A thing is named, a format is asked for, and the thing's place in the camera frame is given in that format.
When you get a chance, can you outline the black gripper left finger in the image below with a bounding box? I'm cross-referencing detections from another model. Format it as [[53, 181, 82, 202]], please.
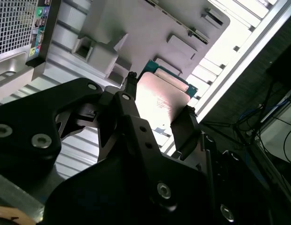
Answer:
[[0, 72, 179, 210]]

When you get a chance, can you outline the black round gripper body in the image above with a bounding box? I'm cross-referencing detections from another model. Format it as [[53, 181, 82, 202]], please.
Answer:
[[43, 150, 214, 225]]

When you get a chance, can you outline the silver green CPU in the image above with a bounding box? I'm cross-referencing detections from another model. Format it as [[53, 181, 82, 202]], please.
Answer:
[[135, 60, 198, 126]]

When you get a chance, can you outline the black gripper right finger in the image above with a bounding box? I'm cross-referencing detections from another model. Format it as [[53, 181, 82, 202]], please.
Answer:
[[170, 105, 273, 225]]

